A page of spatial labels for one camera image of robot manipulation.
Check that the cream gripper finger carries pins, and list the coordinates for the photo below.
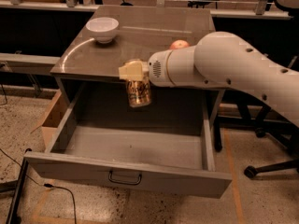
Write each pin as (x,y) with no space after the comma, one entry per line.
(134,70)

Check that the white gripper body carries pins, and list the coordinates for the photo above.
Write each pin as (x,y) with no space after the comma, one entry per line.
(156,68)

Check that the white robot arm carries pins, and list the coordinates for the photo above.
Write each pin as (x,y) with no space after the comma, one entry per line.
(226,61)

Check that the grey cabinet with counter top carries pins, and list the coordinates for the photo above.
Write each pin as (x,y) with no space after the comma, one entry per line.
(142,32)

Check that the open grey top drawer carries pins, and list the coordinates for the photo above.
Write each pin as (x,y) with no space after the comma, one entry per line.
(130,159)

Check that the red apple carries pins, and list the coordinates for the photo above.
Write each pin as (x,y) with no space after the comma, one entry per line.
(179,44)

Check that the white ceramic bowl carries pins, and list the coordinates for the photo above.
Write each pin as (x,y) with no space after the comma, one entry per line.
(103,29)

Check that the cardboard box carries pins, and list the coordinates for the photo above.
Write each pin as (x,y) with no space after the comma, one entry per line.
(50,120)

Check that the black office chair base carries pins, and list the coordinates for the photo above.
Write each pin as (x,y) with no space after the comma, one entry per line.
(276,142)

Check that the black metal stand leg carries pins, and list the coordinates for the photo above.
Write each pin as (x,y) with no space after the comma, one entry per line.
(12,217)

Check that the black drawer handle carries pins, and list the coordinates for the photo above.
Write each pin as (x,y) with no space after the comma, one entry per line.
(115,178)

